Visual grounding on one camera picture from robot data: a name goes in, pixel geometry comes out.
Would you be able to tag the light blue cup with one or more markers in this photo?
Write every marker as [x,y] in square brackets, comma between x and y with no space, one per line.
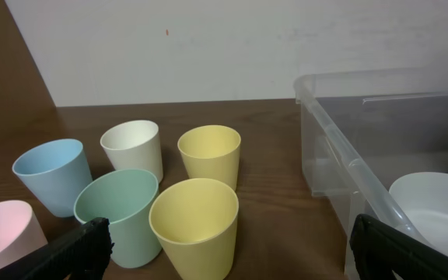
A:
[56,173]

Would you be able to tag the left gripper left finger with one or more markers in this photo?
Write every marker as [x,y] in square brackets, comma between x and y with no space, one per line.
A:
[83,253]

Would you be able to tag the yellow cup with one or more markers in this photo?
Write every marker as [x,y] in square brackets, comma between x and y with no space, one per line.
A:
[211,151]
[195,221]

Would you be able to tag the mint green cup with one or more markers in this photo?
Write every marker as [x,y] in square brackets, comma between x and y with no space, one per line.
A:
[124,197]

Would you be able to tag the pink cup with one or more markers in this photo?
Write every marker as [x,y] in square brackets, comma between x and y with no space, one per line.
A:
[20,231]

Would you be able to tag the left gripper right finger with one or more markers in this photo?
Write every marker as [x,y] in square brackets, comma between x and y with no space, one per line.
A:
[382,252]

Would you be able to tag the cream white cup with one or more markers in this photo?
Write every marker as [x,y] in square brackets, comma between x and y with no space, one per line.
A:
[134,145]

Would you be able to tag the clear plastic storage container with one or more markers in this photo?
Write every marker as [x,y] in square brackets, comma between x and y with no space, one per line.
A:
[361,131]

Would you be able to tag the light grey bowl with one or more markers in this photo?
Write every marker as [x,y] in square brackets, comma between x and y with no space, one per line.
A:
[423,197]

